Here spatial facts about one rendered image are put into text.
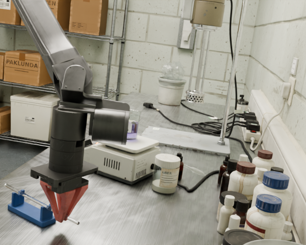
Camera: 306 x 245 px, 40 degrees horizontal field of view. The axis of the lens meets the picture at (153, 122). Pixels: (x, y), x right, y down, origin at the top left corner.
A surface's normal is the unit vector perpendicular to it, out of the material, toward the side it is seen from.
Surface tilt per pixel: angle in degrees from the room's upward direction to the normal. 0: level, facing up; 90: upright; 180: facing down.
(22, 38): 90
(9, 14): 91
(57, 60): 45
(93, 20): 89
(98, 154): 90
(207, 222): 0
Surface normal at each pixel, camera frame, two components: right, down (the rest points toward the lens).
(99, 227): 0.12, -0.97
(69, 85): 0.12, -0.54
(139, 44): -0.16, 0.20
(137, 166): 0.86, 0.22
